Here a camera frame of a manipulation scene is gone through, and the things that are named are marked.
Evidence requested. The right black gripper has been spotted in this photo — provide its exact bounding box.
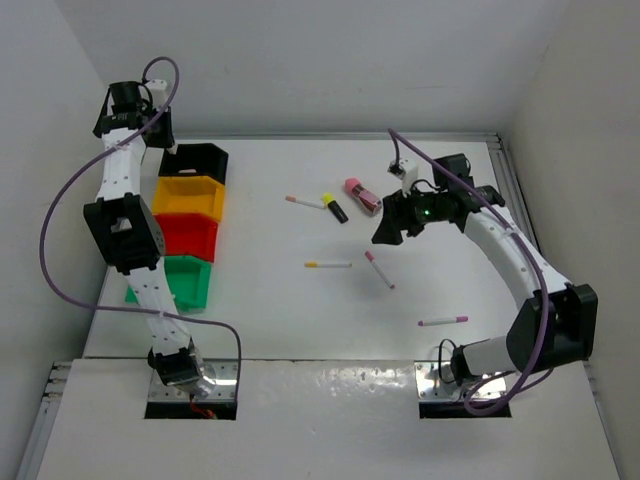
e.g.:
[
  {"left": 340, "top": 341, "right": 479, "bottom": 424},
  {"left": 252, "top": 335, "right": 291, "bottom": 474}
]
[{"left": 372, "top": 183, "right": 447, "bottom": 245}]

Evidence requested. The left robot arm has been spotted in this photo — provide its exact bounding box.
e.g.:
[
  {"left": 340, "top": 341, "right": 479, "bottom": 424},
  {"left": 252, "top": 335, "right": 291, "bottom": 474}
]
[{"left": 83, "top": 81, "right": 202, "bottom": 395}]

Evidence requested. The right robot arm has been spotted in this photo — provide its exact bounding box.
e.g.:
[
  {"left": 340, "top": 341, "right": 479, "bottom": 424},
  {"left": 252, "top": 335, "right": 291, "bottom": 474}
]
[{"left": 372, "top": 154, "right": 598, "bottom": 385}]

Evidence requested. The white pen pink cap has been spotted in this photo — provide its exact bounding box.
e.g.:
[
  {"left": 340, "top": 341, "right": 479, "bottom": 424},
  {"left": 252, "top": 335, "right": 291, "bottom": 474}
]
[{"left": 365, "top": 250, "right": 395, "bottom": 289}]

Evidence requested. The pink capped glue bottle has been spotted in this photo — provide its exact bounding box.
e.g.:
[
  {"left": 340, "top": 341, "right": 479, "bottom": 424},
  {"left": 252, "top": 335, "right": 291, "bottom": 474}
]
[{"left": 344, "top": 177, "right": 382, "bottom": 216}]

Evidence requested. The black storage bin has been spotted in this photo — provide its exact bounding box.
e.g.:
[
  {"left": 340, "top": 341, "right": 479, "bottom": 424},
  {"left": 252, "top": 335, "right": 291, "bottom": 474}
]
[{"left": 158, "top": 143, "right": 229, "bottom": 185}]

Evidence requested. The yellow black highlighter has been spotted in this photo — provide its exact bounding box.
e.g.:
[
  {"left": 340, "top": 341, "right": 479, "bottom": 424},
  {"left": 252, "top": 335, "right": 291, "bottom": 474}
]
[{"left": 322, "top": 193, "right": 349, "bottom": 224}]

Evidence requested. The yellow storage bin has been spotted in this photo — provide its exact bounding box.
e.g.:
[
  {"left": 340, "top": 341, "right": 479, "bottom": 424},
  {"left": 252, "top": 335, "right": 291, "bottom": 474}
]
[{"left": 152, "top": 176, "right": 225, "bottom": 222}]

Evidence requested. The white pen yellow cap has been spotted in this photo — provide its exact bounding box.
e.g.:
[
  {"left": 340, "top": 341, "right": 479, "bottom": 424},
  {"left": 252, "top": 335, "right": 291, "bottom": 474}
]
[{"left": 304, "top": 261, "right": 353, "bottom": 269}]

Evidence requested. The white pen orange cap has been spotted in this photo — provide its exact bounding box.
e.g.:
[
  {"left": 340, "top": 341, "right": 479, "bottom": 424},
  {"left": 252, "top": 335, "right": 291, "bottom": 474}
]
[{"left": 285, "top": 195, "right": 326, "bottom": 210}]

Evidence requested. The red storage bin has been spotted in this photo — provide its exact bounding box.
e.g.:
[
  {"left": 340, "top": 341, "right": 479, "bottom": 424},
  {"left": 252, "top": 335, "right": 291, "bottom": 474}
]
[{"left": 155, "top": 213, "right": 219, "bottom": 263}]

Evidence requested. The white pen purple cap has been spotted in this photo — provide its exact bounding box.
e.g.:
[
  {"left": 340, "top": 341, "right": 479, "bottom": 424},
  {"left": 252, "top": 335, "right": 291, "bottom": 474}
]
[{"left": 417, "top": 316, "right": 469, "bottom": 327}]

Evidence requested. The green storage bin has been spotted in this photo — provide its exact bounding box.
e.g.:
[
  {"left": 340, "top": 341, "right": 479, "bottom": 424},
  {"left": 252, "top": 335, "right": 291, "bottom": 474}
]
[{"left": 124, "top": 255, "right": 212, "bottom": 313}]

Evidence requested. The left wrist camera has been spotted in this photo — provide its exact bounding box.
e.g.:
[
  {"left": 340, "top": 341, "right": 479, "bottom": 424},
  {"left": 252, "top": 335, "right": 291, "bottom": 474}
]
[{"left": 145, "top": 79, "right": 171, "bottom": 110}]

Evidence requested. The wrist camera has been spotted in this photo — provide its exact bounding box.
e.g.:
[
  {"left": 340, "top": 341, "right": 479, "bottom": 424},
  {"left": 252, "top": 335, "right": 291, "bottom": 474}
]
[
  {"left": 145, "top": 79, "right": 171, "bottom": 110},
  {"left": 388, "top": 158, "right": 419, "bottom": 197}
]

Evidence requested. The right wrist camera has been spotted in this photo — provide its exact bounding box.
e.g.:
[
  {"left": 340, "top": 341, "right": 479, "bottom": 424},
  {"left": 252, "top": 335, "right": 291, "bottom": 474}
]
[{"left": 388, "top": 158, "right": 419, "bottom": 197}]

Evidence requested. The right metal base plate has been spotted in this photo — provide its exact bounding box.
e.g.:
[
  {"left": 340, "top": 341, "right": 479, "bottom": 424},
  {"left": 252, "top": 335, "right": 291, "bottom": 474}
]
[{"left": 414, "top": 360, "right": 508, "bottom": 404}]

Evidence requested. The metal base plate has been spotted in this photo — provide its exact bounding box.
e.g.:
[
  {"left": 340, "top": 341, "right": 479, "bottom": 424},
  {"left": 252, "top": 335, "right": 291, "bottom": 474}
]
[
  {"left": 414, "top": 360, "right": 508, "bottom": 404},
  {"left": 147, "top": 359, "right": 238, "bottom": 403}
]

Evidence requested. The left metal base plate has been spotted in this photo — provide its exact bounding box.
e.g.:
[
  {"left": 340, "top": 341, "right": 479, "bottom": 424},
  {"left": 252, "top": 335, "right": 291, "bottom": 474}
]
[{"left": 147, "top": 359, "right": 238, "bottom": 403}]

